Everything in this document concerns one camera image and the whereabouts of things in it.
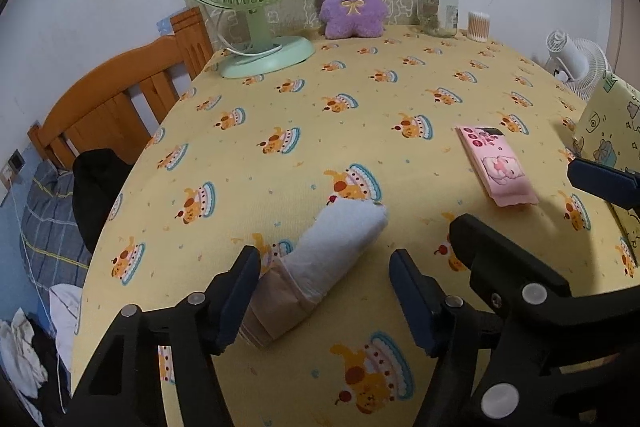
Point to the glass jar with lid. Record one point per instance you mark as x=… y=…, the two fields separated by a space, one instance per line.
x=440 y=12

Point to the cotton swab container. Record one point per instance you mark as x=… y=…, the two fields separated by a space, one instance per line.
x=479 y=27

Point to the wooden bed headboard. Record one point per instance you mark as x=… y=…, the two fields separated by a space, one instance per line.
x=100 y=102

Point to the blue plaid bedding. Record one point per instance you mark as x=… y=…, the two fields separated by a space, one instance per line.
x=50 y=232

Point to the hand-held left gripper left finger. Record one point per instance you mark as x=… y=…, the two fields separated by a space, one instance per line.
x=235 y=297

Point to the pink door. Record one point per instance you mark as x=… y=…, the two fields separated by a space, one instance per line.
x=622 y=22

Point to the white fan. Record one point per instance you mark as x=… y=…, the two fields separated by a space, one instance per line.
x=580 y=62

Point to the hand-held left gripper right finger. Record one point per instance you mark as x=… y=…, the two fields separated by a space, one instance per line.
x=415 y=302

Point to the wall socket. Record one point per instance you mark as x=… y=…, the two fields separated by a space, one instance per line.
x=15 y=167

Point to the crumpled white cloth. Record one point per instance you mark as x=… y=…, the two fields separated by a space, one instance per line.
x=22 y=352

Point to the white and beige cloth roll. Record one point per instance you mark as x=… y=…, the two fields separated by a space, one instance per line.
x=330 y=247

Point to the yellow cartoon printed storage box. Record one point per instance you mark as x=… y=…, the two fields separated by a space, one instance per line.
x=615 y=127

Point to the black cloth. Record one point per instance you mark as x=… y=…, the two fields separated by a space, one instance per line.
x=100 y=197

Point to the pink printed packet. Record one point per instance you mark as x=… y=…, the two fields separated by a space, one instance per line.
x=495 y=162

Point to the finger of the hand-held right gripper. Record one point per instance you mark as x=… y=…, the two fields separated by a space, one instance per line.
x=500 y=262
x=605 y=182

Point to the yellow cake printed tablecloth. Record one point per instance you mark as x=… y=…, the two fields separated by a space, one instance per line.
x=350 y=132

